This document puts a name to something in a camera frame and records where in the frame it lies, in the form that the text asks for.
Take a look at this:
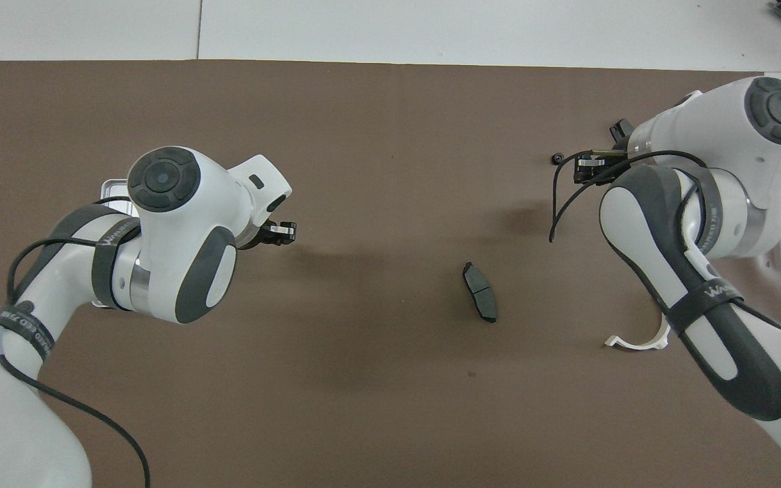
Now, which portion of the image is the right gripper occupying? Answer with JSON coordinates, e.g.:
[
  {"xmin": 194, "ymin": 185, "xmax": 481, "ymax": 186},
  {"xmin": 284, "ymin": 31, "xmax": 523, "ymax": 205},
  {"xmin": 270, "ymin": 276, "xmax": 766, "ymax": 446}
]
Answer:
[{"xmin": 573, "ymin": 119, "xmax": 636, "ymax": 186}]

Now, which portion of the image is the dark grey brake pad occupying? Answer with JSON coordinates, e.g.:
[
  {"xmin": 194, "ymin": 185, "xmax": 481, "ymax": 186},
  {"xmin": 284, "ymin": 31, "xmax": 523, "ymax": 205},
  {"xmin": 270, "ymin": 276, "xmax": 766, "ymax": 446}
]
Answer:
[{"xmin": 462, "ymin": 262, "xmax": 498, "ymax": 324}]

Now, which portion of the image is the white curved plastic clip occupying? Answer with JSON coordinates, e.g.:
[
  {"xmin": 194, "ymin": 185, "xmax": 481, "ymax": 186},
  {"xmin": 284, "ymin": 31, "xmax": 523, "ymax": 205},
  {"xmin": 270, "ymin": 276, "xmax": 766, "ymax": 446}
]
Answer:
[{"xmin": 604, "ymin": 315, "xmax": 673, "ymax": 351}]

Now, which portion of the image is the black cable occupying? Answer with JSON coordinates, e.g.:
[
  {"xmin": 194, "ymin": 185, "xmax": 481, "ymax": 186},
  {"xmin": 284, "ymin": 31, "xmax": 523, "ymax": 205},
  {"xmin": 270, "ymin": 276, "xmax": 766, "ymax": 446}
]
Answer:
[
  {"xmin": 0, "ymin": 197, "xmax": 152, "ymax": 488},
  {"xmin": 548, "ymin": 149, "xmax": 781, "ymax": 334}
]

